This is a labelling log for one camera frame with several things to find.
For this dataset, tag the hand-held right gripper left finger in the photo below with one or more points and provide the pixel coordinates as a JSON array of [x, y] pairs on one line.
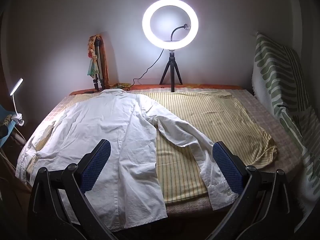
[[97, 165]]

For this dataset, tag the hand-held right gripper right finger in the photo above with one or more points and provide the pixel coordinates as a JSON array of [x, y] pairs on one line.
[[226, 165]]

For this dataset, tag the white shirt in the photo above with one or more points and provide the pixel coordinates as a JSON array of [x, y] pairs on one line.
[[112, 130]]

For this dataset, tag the yellow striped sheet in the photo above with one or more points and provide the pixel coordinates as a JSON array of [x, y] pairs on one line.
[[200, 120]]

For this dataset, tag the orange bed sheet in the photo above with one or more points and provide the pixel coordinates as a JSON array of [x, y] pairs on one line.
[[200, 86]]

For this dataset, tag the yellow green patterned cloth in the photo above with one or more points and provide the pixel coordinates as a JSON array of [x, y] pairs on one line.
[[122, 85]]

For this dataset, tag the white clip lamp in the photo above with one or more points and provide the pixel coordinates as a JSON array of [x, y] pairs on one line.
[[17, 117]]

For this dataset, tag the blue chair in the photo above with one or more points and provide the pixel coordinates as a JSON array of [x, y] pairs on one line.
[[5, 143]]

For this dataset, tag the green striped white pillow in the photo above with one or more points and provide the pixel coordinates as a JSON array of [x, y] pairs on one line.
[[275, 80]]

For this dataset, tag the colourful scarf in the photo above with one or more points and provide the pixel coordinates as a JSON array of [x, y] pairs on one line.
[[91, 65]]

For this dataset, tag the folded metal tripod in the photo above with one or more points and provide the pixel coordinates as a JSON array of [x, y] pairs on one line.
[[98, 62]]

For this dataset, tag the orange hanging cloth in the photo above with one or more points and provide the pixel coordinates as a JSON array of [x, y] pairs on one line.
[[106, 62]]

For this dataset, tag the black mini tripod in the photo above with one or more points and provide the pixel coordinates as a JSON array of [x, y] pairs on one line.
[[172, 62]]

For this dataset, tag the black gooseneck phone holder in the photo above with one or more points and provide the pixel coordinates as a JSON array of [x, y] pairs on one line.
[[175, 30]]

